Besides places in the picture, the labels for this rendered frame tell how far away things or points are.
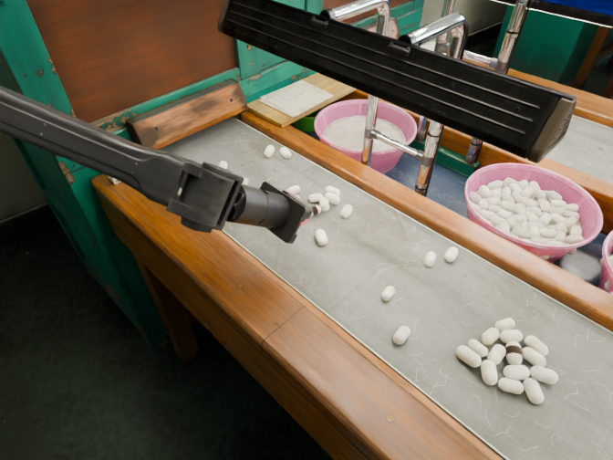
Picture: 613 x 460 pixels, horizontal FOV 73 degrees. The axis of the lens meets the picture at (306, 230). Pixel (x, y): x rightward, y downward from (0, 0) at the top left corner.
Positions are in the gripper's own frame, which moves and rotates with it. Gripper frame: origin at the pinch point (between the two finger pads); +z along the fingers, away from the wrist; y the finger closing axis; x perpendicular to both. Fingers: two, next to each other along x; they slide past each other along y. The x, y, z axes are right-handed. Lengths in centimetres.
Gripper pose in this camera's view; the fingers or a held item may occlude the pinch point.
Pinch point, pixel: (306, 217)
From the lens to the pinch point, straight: 75.0
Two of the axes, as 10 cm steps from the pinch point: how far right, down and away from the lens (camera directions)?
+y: -7.0, -4.9, 5.1
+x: -4.6, 8.7, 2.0
